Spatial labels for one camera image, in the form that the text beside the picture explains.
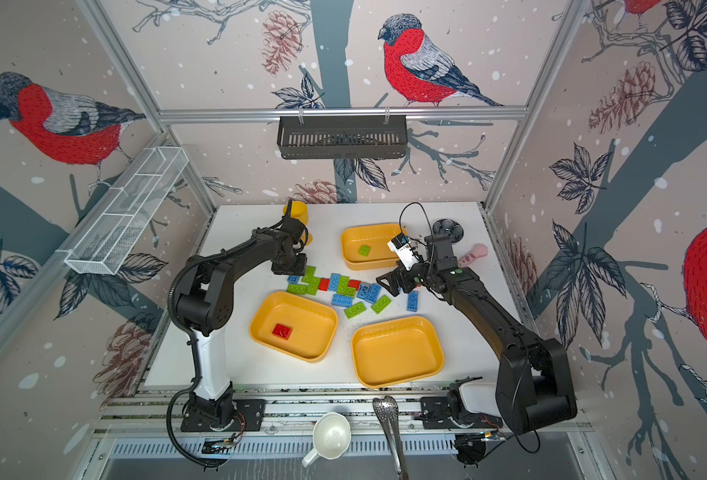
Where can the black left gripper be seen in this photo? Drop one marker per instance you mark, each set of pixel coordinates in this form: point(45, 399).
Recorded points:
point(301, 269)

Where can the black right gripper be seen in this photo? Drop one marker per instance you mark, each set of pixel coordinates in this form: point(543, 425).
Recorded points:
point(394, 276)

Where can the green lego brick long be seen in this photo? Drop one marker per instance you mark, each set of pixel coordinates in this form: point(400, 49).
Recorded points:
point(297, 289)

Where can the red lego brick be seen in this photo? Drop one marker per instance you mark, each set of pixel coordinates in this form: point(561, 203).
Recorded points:
point(282, 331)

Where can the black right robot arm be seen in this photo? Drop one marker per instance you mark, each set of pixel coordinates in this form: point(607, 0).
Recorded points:
point(534, 388)

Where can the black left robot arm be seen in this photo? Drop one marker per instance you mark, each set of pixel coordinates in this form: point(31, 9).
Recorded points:
point(202, 301)

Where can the yellow tray far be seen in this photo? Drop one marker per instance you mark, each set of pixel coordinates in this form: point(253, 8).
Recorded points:
point(374, 235)

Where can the yellow tray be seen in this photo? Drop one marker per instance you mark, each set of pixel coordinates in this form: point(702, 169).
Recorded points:
point(396, 351)
point(374, 235)
point(314, 326)

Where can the yellow plastic goblet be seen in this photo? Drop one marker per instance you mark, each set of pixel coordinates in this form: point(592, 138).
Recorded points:
point(300, 212)

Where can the yellow tray near left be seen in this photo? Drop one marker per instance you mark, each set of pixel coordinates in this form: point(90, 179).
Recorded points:
point(314, 326)

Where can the dark grey round dish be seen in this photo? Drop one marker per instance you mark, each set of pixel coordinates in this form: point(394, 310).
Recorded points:
point(450, 228)

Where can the yellow tray near right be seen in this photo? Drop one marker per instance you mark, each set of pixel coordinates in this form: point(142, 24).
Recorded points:
point(396, 351)

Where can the pink plastic toy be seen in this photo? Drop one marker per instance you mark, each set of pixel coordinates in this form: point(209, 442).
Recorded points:
point(477, 252)

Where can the metal tongs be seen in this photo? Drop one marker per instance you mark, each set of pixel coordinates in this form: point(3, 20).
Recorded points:
point(387, 412)

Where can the white measuring cup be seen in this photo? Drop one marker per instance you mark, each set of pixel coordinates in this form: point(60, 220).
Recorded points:
point(332, 437)

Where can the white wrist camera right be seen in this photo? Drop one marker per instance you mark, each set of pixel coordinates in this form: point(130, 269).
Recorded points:
point(407, 254)

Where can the black hanging wire basket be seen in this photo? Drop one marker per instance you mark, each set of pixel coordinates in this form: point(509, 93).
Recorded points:
point(343, 137)

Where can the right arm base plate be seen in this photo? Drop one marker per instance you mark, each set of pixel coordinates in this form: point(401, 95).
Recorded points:
point(442, 413)

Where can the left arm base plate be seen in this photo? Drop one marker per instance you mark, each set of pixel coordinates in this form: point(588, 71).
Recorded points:
point(206, 416)

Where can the white wire mesh shelf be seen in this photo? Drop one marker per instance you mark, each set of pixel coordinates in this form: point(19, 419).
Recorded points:
point(111, 238)

